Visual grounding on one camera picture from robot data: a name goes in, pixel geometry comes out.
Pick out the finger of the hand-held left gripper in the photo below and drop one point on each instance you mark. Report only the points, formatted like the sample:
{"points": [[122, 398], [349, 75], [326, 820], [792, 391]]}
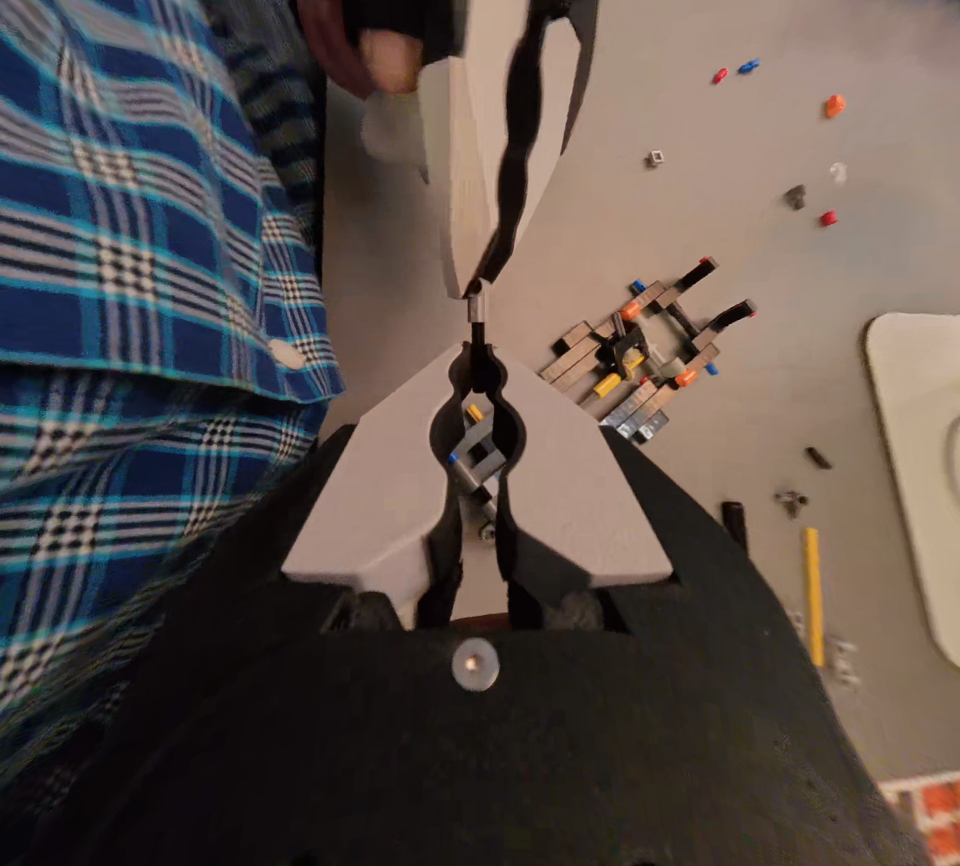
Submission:
{"points": [[551, 115], [457, 205]]}

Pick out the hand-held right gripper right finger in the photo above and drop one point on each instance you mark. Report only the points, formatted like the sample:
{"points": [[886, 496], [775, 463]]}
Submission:
{"points": [[585, 506]]}

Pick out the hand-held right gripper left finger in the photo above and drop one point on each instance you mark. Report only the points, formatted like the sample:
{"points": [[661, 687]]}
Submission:
{"points": [[367, 506]]}

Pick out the small grey lego subassembly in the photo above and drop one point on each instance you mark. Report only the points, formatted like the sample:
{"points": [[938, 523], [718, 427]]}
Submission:
{"points": [[480, 449]]}

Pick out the black lego chassis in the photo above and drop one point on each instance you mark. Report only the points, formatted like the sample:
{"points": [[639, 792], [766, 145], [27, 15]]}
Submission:
{"points": [[645, 356]]}

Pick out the small grey square lego piece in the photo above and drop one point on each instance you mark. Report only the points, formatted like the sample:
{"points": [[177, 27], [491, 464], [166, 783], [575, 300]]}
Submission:
{"points": [[656, 158]]}

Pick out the blue lego pin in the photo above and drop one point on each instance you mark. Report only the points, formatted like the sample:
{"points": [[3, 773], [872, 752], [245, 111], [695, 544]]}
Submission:
{"points": [[748, 65]]}

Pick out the grey lego cross connector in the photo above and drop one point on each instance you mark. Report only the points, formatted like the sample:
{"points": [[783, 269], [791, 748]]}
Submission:
{"points": [[791, 502]]}

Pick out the black lego pin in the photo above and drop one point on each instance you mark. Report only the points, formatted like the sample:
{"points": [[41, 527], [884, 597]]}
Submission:
{"points": [[819, 458]]}

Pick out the yellow lego axle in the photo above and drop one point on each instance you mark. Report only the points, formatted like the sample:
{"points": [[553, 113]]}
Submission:
{"points": [[812, 596]]}

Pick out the dark grey lego connector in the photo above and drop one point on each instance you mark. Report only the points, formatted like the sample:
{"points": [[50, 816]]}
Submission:
{"points": [[796, 196]]}

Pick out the orange lego connector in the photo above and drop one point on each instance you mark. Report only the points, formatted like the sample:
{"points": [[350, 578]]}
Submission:
{"points": [[834, 105]]}

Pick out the red lego bush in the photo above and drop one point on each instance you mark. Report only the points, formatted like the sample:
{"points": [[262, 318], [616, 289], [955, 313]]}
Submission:
{"points": [[828, 218]]}

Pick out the person's left hand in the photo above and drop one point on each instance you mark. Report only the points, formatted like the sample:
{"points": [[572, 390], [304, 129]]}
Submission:
{"points": [[319, 3]]}

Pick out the clear plastic piece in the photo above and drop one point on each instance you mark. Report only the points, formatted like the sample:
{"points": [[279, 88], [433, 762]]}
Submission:
{"points": [[838, 172]]}

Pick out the light grey connector with pins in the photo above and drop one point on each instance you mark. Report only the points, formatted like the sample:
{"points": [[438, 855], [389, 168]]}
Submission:
{"points": [[844, 660]]}

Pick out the white rounded board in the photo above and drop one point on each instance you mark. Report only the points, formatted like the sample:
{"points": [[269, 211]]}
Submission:
{"points": [[911, 431]]}

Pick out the blue plaid shirt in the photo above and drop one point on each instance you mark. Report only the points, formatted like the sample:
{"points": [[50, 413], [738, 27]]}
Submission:
{"points": [[112, 205]]}

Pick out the red white printed paper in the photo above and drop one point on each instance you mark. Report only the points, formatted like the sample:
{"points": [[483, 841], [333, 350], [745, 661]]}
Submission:
{"points": [[934, 821]]}

